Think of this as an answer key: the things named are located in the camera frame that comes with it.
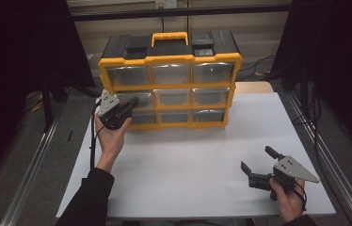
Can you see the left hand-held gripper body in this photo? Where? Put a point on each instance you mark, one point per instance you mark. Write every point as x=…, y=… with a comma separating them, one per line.
x=111, y=111

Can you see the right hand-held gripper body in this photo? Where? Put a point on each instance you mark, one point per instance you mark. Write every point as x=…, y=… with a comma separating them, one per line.
x=291, y=169

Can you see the clear organizer drawer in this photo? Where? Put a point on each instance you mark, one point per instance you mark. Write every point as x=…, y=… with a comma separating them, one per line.
x=147, y=94

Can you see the yellow black drawer organizer cabinet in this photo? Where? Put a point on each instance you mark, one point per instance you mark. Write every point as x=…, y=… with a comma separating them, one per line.
x=171, y=86

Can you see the person's left hand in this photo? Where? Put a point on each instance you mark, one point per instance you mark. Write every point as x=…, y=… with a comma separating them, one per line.
x=111, y=141

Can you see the person's right hand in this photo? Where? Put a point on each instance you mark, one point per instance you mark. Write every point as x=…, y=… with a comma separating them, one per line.
x=290, y=204

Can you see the small black floor piece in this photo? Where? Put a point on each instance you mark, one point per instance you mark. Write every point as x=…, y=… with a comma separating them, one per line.
x=70, y=135

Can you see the set of clear plastic drawers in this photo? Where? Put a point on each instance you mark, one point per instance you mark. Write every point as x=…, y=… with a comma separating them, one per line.
x=211, y=72

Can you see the black horizontal bar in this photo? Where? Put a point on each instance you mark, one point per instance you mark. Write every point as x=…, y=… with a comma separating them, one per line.
x=133, y=14

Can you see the black curtain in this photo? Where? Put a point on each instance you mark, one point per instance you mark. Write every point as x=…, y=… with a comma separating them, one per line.
x=14, y=62
x=346, y=62

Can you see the aluminium floor rail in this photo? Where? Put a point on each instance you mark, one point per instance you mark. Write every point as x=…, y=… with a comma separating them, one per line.
x=332, y=166
x=33, y=169

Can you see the black stand post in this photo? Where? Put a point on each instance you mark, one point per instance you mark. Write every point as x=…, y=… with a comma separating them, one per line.
x=48, y=109

